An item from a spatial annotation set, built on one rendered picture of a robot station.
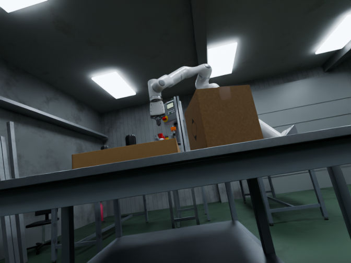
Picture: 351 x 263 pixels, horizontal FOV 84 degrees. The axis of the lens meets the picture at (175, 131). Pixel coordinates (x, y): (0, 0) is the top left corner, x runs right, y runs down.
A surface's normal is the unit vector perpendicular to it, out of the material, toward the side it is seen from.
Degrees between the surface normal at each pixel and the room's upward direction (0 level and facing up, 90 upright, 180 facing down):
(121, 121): 90
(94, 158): 90
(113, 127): 90
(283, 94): 90
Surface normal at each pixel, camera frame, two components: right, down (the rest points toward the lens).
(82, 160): -0.07, -0.23
